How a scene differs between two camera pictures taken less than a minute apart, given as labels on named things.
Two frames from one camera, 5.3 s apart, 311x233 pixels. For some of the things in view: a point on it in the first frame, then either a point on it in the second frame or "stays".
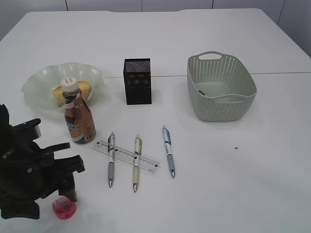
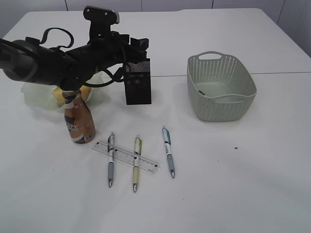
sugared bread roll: [84, 86] stays
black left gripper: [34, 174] → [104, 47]
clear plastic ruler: [127, 157] stays
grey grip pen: [111, 164] stays
